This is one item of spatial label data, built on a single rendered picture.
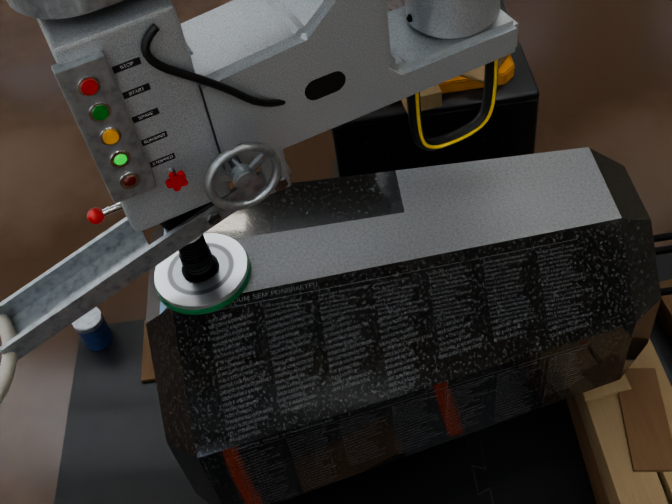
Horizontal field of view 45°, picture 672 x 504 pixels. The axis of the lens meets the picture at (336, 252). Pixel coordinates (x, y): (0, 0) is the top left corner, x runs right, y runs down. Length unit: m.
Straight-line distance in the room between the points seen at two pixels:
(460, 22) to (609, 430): 1.18
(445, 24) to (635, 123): 1.92
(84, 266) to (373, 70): 0.74
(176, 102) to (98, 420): 1.54
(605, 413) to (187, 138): 1.38
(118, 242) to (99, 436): 1.07
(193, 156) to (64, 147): 2.30
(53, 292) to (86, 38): 0.68
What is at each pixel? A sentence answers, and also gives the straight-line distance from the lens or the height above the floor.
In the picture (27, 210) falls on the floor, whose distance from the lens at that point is 3.54.
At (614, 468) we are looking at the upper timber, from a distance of 2.25.
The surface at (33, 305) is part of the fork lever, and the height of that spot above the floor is 0.94.
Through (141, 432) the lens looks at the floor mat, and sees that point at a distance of 2.68.
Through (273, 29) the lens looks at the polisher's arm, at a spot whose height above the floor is 1.42.
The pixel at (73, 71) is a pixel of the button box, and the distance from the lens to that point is 1.32.
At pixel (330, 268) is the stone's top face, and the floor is 0.85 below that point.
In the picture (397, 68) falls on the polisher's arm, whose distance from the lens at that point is 1.61.
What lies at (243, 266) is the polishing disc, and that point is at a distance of 1.82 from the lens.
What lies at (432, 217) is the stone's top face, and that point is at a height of 0.85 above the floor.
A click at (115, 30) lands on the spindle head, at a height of 1.56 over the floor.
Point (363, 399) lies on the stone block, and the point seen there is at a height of 0.64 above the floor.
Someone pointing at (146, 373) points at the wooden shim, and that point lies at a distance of 2.78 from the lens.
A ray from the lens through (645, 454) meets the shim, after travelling 2.27.
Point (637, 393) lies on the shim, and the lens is 2.36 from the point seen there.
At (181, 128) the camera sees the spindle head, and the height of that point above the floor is 1.34.
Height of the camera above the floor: 2.23
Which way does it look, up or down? 49 degrees down
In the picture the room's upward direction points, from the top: 10 degrees counter-clockwise
